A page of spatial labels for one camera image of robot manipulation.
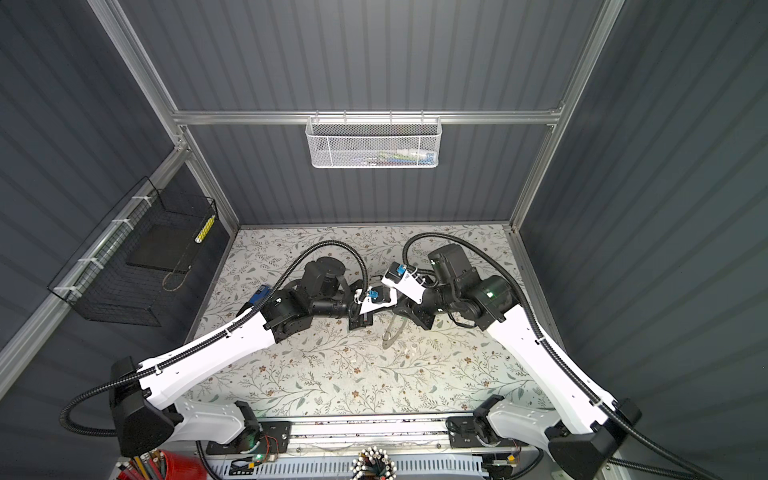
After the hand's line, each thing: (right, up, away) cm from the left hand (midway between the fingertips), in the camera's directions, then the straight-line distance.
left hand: (393, 300), depth 68 cm
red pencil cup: (-48, -33, -8) cm, 58 cm away
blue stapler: (-44, -2, +30) cm, 53 cm away
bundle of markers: (-4, -29, -12) cm, 32 cm away
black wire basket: (-65, +7, +4) cm, 65 cm away
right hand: (+2, -1, 0) cm, 2 cm away
